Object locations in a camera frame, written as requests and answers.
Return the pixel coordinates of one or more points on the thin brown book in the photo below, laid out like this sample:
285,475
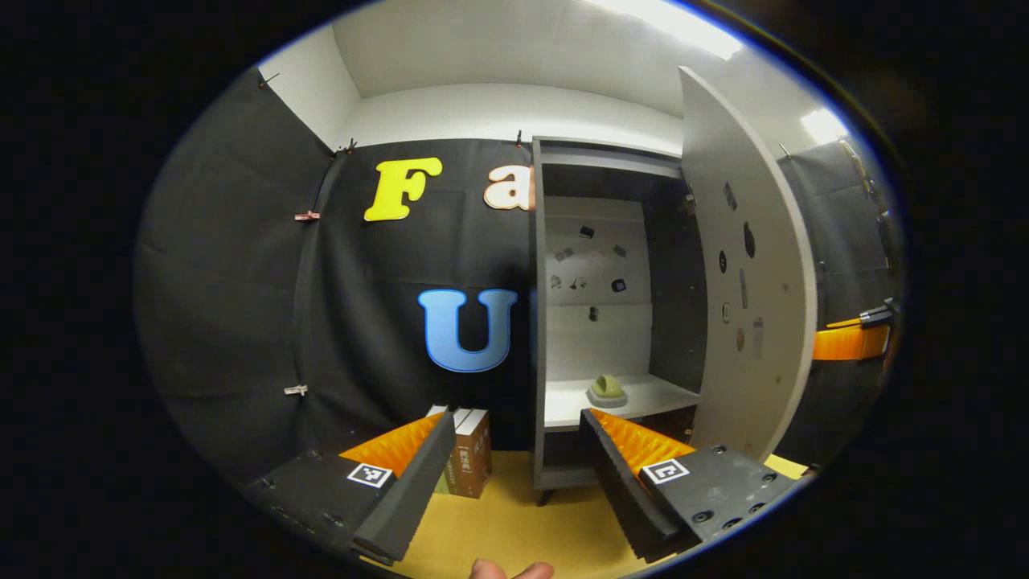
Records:
460,474

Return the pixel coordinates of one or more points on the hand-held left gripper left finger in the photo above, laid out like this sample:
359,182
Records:
410,498

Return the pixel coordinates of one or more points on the pale green bottle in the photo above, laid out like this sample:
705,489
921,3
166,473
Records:
608,388

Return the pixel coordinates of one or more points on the red cloth clip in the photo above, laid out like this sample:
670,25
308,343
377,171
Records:
307,215

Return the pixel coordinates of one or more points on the grey cabinet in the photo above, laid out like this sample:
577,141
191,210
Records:
675,305

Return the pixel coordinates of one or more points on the black backdrop cloth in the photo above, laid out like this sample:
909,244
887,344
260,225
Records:
241,281

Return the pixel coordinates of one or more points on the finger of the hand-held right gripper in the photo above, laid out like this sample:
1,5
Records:
878,315
844,343

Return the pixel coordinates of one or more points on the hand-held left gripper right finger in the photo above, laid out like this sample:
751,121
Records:
619,490

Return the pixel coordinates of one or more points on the silver cloth clip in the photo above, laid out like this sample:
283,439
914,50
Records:
296,390

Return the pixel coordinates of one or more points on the small ceiling light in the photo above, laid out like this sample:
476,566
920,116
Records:
824,126

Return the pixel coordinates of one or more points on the thick brown book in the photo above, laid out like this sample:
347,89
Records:
480,450

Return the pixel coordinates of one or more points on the grey cabinet shelf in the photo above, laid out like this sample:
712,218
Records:
651,396

